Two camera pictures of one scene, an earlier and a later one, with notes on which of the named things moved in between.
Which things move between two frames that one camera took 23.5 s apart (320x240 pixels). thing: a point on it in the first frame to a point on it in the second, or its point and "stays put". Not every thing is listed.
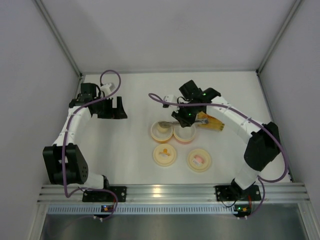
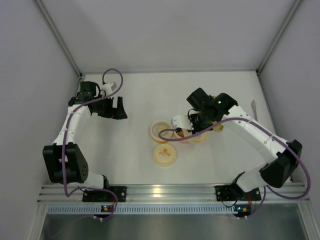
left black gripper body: (110, 113) stays put
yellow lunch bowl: (161, 137) stays put
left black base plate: (104, 196) stays put
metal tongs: (166, 124) to (253, 105)
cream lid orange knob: (164, 155) stays put
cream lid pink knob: (199, 160) to (203, 138)
